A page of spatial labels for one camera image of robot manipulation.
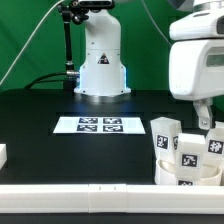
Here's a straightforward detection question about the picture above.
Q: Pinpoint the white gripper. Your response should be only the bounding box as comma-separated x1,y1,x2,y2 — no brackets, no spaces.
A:
169,39,224,130

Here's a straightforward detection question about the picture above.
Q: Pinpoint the white round stool seat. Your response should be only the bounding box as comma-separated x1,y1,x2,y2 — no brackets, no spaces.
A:
154,160,222,186

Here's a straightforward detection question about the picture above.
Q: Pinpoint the paper sheet with fiducial tags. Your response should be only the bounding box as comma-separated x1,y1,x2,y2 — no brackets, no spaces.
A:
54,117,145,135

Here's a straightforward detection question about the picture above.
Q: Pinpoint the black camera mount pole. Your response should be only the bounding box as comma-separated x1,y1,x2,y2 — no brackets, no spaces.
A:
58,0,88,78

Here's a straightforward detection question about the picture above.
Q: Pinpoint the black cable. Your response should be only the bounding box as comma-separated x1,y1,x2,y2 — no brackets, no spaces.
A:
23,72,79,90

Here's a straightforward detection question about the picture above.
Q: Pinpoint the white cable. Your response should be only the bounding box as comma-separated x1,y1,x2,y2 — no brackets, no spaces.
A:
0,0,65,86

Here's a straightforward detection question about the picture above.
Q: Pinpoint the white U-shaped obstacle wall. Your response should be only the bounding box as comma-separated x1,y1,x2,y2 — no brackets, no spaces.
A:
0,143,224,215

